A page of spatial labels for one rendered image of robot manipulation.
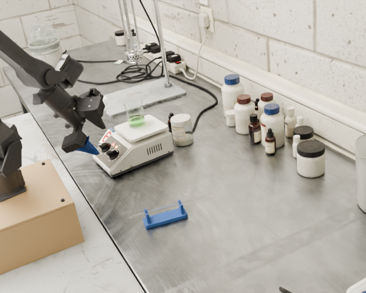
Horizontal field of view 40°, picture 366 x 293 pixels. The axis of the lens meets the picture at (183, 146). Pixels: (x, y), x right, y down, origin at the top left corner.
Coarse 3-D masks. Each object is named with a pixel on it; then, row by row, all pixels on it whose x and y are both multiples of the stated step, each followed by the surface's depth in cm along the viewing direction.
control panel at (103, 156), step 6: (108, 138) 144; (114, 138) 142; (114, 144) 140; (120, 144) 139; (108, 150) 140; (120, 150) 137; (126, 150) 135; (96, 156) 142; (102, 156) 140; (108, 156) 138; (120, 156) 135; (108, 162) 137; (114, 162) 135
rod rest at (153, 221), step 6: (144, 210) 115; (174, 210) 117; (180, 210) 116; (150, 216) 116; (156, 216) 116; (162, 216) 116; (168, 216) 115; (174, 216) 115; (180, 216) 115; (186, 216) 115; (144, 222) 115; (150, 222) 114; (156, 222) 114; (162, 222) 114; (168, 222) 115
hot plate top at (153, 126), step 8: (152, 120) 144; (120, 128) 142; (128, 128) 142; (136, 128) 141; (144, 128) 140; (152, 128) 140; (160, 128) 139; (128, 136) 137; (136, 136) 137; (144, 136) 136
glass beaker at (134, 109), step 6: (126, 102) 141; (132, 102) 142; (138, 102) 138; (126, 108) 139; (132, 108) 138; (138, 108) 139; (126, 114) 141; (132, 114) 139; (138, 114) 139; (144, 114) 142; (132, 120) 140; (138, 120) 140; (144, 120) 142; (132, 126) 141; (138, 126) 141
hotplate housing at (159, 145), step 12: (168, 132) 140; (132, 144) 137; (144, 144) 137; (156, 144) 139; (168, 144) 141; (132, 156) 136; (144, 156) 138; (156, 156) 140; (108, 168) 136; (120, 168) 135; (132, 168) 138
